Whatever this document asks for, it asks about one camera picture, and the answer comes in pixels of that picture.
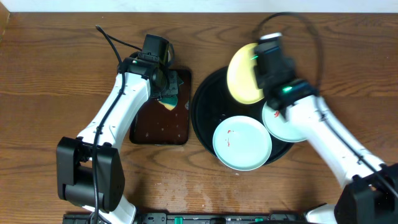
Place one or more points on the light blue plate front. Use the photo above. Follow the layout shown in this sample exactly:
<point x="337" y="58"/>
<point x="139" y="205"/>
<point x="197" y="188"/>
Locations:
<point x="242" y="143"/>

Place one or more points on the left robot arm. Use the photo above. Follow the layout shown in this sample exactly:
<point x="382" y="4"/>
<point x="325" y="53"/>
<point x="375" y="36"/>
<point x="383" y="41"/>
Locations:
<point x="89" y="169"/>

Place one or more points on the green yellow sponge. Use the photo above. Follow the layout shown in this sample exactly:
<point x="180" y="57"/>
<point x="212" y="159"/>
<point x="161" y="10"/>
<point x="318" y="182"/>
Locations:
<point x="169" y="102"/>

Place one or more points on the black rectangular tray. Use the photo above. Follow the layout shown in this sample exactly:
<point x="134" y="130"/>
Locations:
<point x="154" y="124"/>

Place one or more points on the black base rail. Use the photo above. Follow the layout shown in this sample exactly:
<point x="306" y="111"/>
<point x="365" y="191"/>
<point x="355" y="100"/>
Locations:
<point x="163" y="218"/>

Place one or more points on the black round tray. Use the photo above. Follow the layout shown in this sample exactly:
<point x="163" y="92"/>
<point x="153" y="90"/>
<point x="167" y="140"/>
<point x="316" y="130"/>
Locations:
<point x="212" y="103"/>

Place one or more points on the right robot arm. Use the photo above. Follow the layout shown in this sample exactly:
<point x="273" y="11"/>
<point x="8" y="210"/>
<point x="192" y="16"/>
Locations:
<point x="369" y="186"/>

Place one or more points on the yellow plate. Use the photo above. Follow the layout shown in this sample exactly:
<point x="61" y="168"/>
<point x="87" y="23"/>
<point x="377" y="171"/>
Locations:
<point x="241" y="79"/>

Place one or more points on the pale green plate right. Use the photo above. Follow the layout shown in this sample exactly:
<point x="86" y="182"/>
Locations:
<point x="279" y="127"/>

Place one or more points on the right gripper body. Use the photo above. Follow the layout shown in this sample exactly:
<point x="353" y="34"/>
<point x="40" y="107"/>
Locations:
<point x="265" y="86"/>

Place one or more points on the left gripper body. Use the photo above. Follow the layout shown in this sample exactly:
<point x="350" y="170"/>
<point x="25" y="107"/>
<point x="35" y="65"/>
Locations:
<point x="170" y="88"/>

